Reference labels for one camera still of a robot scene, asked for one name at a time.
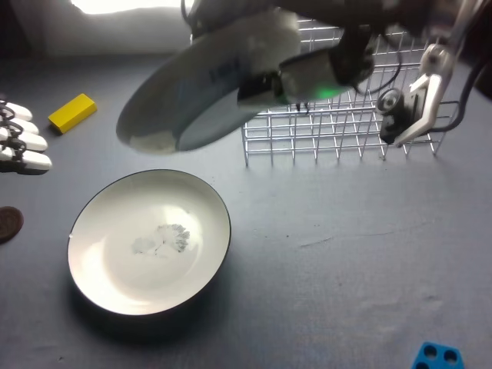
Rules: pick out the grey table cloth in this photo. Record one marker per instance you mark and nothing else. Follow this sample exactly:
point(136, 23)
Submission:
point(326, 250)

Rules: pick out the blue block with holes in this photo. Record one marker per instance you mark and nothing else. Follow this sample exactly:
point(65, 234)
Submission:
point(438, 357)

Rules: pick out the yellow rectangular block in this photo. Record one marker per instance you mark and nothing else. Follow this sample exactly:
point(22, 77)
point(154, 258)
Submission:
point(73, 113)

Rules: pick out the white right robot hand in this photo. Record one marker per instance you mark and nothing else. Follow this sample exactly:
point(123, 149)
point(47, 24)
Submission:
point(307, 77)

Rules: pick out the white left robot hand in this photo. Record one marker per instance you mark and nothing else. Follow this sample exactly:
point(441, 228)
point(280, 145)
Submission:
point(27, 142)

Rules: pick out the brown round cookie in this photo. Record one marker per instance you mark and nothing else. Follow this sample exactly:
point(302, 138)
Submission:
point(9, 225)

